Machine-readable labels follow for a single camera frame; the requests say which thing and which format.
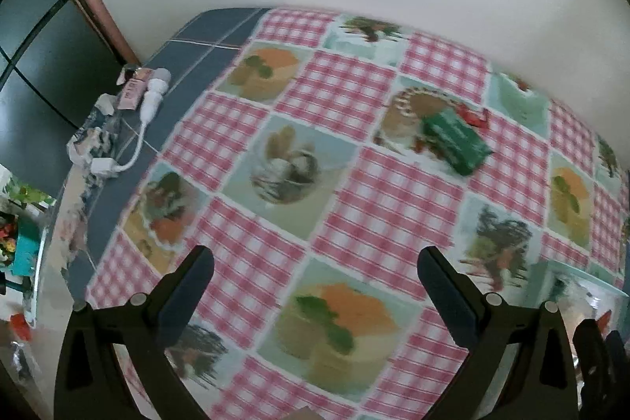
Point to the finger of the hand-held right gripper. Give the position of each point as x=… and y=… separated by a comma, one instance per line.
x=593, y=361

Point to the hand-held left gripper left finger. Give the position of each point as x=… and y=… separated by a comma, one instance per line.
x=184, y=297

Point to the small red wrapped candy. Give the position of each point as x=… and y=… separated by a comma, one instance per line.
x=475, y=117

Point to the small pink tube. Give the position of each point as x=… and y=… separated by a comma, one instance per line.
x=132, y=93

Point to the teal plastic box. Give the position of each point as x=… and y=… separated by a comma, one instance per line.
x=29, y=248

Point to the green snack packet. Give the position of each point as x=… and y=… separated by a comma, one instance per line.
x=455, y=139

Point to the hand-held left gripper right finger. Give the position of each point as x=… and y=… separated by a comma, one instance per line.
x=448, y=297

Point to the green toy plant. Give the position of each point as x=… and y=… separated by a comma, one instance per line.
x=29, y=193

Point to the dark glass door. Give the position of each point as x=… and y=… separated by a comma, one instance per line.
x=39, y=80

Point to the floral crumpled wrap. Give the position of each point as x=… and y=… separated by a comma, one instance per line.
x=93, y=139

